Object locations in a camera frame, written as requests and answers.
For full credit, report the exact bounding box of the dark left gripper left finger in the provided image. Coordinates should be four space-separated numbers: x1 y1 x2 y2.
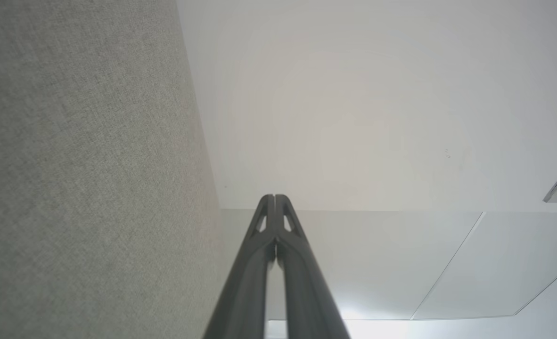
203 194 277 339

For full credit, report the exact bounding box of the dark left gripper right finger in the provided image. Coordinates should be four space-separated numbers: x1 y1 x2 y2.
275 194 351 339

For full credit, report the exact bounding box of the grey fabric sofa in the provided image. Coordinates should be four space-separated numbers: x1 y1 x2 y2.
0 0 223 339

